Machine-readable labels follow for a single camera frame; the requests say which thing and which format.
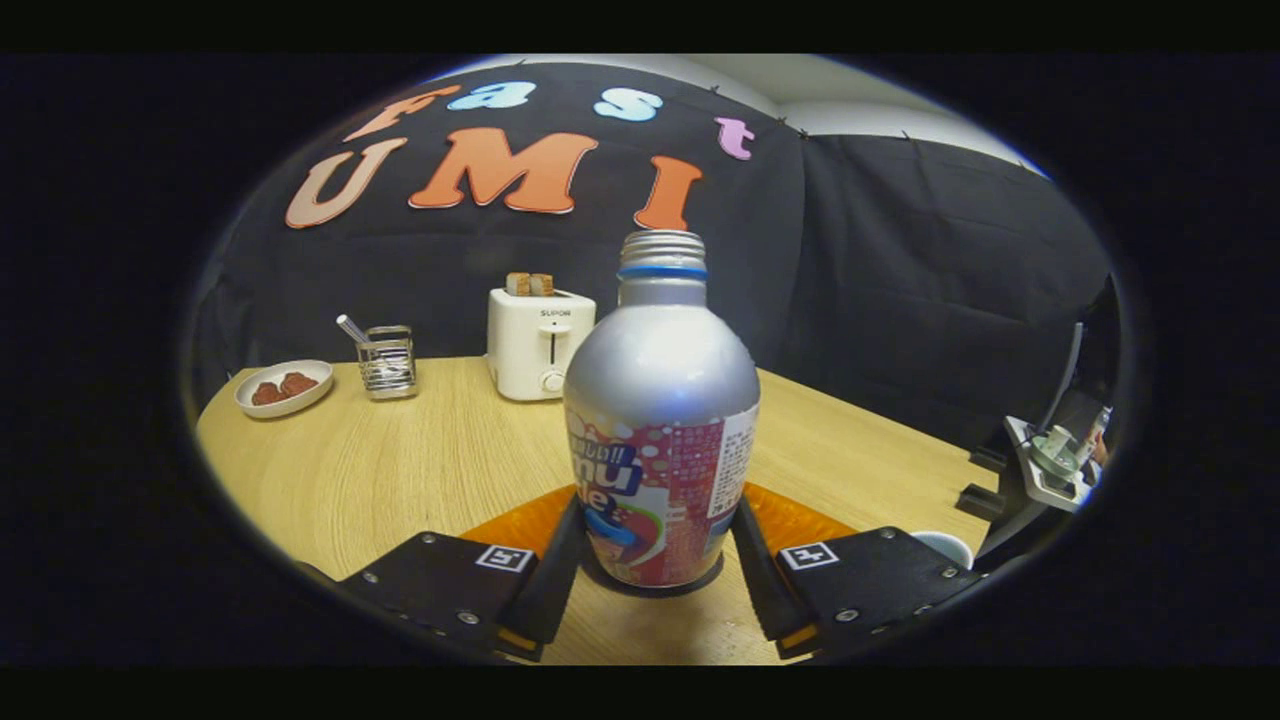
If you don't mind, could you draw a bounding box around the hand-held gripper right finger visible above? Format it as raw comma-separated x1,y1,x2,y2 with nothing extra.
730,484,988,659

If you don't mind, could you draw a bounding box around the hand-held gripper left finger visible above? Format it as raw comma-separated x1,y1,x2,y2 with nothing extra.
335,485,589,663

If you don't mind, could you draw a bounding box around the white cup with handle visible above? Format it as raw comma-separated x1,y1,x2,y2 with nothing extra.
910,530,974,569

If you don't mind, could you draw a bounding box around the silver juice bottle pink label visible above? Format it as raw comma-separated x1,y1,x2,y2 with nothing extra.
563,229,761,589

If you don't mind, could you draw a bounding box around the wooden table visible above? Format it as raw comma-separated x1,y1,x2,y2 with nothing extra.
195,355,1001,666

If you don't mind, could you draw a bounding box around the white toaster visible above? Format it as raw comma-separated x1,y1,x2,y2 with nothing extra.
486,287,598,403

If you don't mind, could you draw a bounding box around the white equipment stand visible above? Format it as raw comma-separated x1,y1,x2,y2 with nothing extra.
1003,414,1093,513

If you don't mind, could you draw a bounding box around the white round plate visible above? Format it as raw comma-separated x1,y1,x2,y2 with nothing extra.
234,359,335,419

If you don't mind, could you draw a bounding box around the black backdrop cloth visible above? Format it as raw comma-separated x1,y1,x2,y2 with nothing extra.
190,62,1121,451

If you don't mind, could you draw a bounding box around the metal wire utensil holder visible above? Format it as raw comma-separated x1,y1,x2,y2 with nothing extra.
356,325,418,401

